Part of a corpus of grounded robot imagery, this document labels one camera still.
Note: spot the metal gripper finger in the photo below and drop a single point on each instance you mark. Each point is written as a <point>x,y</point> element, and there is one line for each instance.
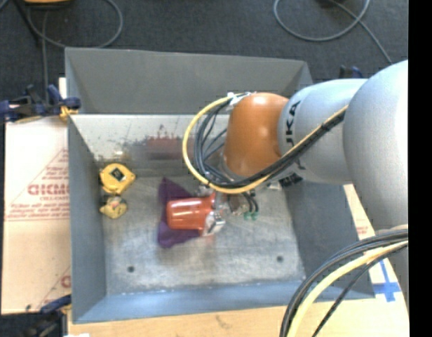
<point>204,190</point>
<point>214,223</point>

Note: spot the orange-red plastic cup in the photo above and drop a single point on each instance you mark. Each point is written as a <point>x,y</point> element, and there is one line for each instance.
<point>186,211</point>

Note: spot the purple cloth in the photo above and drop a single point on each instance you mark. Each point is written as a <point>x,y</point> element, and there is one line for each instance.
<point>172,190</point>

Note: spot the grey metal bin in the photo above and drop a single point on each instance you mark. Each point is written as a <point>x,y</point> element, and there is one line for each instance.
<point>209,265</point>

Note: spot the yellow tape measure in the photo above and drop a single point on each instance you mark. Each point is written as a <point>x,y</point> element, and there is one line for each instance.
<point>115,177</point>

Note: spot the small yellow toy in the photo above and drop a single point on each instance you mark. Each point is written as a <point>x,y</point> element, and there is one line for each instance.
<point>113,207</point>

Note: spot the brown cardboard board, red print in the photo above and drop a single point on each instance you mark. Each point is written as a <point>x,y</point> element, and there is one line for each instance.
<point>33,223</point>

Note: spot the black cylinder on white bracket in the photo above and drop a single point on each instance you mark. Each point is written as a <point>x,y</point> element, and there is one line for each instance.
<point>289,181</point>

